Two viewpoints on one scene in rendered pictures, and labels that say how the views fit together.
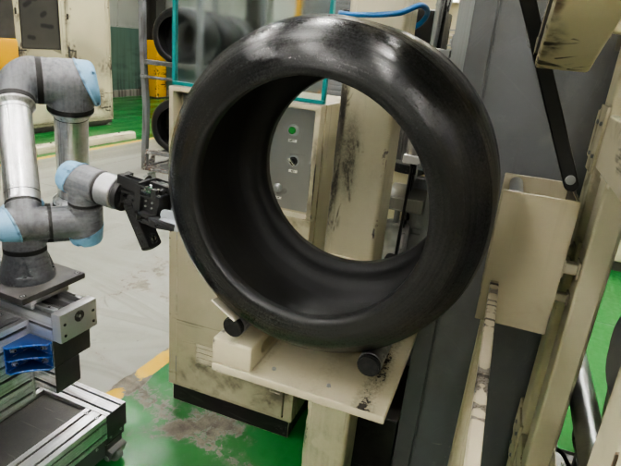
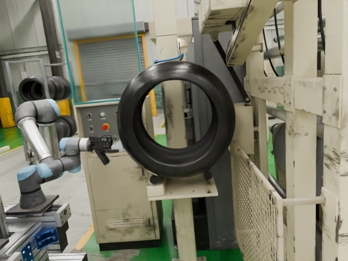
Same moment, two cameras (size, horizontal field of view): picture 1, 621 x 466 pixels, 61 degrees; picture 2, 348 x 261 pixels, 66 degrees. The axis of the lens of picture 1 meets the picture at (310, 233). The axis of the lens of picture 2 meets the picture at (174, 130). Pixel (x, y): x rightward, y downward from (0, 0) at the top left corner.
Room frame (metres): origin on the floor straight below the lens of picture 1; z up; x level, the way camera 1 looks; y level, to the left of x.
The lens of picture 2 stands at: (-0.38, 0.38, 1.42)
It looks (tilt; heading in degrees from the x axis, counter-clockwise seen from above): 11 degrees down; 344
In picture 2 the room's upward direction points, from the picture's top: 6 degrees counter-clockwise
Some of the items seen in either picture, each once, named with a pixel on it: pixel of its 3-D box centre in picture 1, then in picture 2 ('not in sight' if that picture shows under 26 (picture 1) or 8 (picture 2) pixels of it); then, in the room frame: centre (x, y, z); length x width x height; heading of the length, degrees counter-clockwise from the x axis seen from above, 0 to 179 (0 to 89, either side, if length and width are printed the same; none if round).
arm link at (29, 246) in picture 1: (25, 223); (29, 177); (1.41, 0.82, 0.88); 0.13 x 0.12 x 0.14; 120
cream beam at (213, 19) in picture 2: not in sight; (228, 6); (0.83, -0.29, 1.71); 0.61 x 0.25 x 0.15; 161
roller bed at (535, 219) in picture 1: (524, 249); (237, 128); (1.13, -0.49, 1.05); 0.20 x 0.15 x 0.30; 161
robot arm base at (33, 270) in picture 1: (26, 260); (31, 195); (1.41, 0.82, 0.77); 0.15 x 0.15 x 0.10
